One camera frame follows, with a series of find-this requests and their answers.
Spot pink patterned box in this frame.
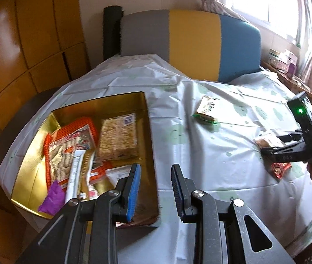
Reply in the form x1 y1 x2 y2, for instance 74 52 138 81
274 59 290 71

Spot gold-lined tin box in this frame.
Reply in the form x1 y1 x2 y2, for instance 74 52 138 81
10 91 162 228

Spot long red snack packet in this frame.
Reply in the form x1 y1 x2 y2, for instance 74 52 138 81
271 162 293 181

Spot purple box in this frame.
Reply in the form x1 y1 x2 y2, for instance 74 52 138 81
287 62 299 79

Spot orange grid snack packet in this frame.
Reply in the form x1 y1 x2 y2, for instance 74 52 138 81
43 117 99 194

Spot grey yellow blue chair back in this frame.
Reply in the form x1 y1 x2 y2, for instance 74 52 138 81
120 9 261 83

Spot brown clear snack packet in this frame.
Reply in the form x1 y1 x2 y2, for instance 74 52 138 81
255 133 285 151

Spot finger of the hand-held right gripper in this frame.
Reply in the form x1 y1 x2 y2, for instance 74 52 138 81
260 143 309 163
278 131 307 145

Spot cloud print tablecloth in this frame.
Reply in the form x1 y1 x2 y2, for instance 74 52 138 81
0 53 312 264

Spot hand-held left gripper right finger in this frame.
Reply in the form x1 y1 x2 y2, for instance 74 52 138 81
171 163 296 264

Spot wooden cabinet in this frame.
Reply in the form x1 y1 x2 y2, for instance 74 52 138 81
0 0 92 113

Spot wooden side table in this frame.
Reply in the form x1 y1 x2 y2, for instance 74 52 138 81
260 60 312 99

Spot purple snack packet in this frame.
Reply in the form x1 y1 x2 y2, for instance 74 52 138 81
38 181 65 215

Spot white flat packet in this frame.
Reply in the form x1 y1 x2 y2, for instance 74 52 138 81
105 166 132 189

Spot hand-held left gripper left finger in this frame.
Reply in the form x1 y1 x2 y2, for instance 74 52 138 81
16 163 141 264

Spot window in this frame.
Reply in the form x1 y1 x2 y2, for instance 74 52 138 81
225 0 306 47

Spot clear gold-edged packet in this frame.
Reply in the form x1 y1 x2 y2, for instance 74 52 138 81
63 150 96 202

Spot sesame bar packet green ends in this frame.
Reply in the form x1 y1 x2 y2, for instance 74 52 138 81
192 95 219 125

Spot clear puffed rice packet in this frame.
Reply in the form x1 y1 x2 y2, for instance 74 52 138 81
98 114 140 160

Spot white tissue box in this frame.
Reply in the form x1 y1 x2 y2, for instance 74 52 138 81
281 50 298 64

